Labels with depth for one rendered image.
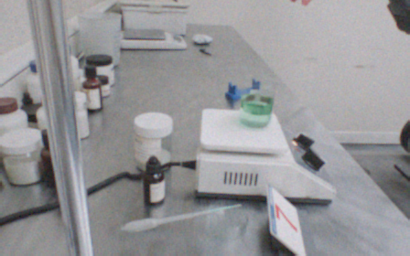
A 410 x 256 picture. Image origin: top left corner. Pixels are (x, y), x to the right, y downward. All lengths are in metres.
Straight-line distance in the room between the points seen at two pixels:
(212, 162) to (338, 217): 0.19
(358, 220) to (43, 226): 0.41
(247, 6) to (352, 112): 1.01
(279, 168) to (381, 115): 2.07
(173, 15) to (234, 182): 1.17
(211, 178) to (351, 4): 1.80
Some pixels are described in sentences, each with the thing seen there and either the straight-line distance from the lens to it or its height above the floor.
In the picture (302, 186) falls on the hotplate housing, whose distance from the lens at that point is 0.48.
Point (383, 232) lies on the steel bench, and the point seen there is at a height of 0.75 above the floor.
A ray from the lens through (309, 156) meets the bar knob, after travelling 0.50.
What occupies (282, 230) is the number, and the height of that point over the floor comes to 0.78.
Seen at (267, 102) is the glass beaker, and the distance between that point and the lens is 0.46.
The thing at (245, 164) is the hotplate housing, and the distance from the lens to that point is 0.45.
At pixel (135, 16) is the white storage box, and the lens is 1.54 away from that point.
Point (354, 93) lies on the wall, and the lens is 2.33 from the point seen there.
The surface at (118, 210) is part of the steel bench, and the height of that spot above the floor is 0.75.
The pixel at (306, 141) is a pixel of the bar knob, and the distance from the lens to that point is 0.55.
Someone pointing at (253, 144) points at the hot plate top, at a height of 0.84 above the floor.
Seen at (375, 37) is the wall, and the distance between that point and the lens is 2.27.
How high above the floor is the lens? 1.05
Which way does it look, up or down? 26 degrees down
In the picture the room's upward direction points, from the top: 4 degrees clockwise
